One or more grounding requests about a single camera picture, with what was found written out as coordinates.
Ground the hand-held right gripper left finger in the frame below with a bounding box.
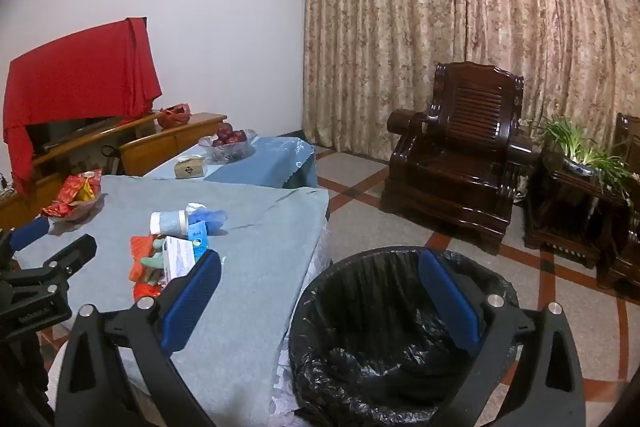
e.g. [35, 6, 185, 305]
[54, 249, 223, 427]

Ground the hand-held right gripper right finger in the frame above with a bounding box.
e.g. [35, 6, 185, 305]
[417, 249, 586, 427]

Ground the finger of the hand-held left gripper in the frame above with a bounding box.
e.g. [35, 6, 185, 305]
[0, 234, 98, 344]
[0, 216, 51, 270]

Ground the white and blue medicine box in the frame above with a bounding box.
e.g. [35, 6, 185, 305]
[161, 227, 209, 282]

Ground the green rubber glove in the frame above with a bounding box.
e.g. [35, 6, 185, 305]
[140, 239, 170, 279]

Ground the white paper cup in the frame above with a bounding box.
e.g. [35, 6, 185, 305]
[150, 208, 190, 237]

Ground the blue plastic bag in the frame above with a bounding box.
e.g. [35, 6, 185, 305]
[190, 207, 229, 239]

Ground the bin with black bag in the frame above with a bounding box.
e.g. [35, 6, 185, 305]
[289, 247, 521, 427]

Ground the small red snack packet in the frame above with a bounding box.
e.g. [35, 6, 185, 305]
[41, 202, 76, 219]

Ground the glass snack dish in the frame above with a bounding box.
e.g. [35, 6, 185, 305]
[47, 192, 108, 223]

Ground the large red snack packet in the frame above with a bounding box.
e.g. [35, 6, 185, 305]
[57, 168, 103, 204]

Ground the television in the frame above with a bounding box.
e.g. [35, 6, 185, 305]
[25, 114, 126, 158]

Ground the floral white table quilt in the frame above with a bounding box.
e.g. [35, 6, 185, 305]
[267, 227, 335, 427]

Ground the beige tissue box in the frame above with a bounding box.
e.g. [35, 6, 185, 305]
[174, 157, 208, 180]

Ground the dark wooden side table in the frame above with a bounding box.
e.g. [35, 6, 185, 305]
[522, 147, 632, 269]

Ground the wooden television cabinet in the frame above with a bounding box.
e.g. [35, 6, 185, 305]
[0, 112, 228, 230]

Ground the dark wooden armchair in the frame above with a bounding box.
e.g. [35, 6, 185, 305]
[379, 62, 527, 256]
[597, 112, 640, 294]

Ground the glass fruit bowl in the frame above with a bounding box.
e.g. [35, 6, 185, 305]
[198, 134, 257, 164]

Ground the blue tablecloth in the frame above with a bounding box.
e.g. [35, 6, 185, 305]
[145, 136, 319, 190]

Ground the red cloth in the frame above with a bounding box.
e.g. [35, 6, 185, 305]
[2, 17, 163, 198]

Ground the red plastic bag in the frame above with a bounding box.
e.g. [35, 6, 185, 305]
[157, 104, 194, 128]

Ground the potted green plant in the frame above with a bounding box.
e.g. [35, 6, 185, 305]
[520, 114, 637, 204]

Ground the patterned beige curtain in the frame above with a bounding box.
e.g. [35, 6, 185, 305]
[299, 0, 640, 188]

